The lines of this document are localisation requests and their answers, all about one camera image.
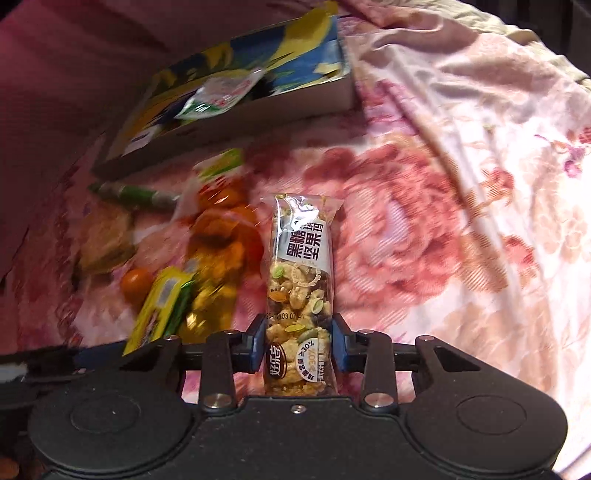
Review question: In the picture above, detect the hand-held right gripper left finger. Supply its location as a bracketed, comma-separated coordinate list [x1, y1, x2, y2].
[121, 314, 267, 412]

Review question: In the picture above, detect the white green snack packet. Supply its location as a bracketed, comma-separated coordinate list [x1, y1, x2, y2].
[174, 68, 267, 121]

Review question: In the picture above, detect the gold yellow snack packet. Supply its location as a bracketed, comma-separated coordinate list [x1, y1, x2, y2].
[179, 249, 247, 344]

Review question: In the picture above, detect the brown snack packet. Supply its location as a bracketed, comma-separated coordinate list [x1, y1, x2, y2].
[78, 207, 138, 278]

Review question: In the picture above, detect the green stick snack packet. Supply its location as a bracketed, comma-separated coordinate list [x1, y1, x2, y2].
[88, 181, 182, 212]

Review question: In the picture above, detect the clear packet of orange snacks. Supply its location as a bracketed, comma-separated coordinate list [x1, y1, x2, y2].
[175, 148, 265, 278]

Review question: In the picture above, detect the yellow green snack packet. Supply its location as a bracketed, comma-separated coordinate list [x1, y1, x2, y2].
[123, 266, 195, 357]

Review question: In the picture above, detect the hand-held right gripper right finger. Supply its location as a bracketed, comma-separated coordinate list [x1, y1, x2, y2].
[331, 314, 481, 414]

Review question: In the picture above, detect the pink floral blanket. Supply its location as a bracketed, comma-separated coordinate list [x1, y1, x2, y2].
[0, 0, 591, 480]

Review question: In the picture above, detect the blue yellow printed box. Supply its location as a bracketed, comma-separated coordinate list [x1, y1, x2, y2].
[91, 1, 357, 182]

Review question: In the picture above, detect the clear nut bar packet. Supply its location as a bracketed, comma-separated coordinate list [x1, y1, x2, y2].
[260, 192, 345, 398]

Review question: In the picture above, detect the small orange fruit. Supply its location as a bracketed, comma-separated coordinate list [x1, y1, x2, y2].
[120, 268, 156, 306]

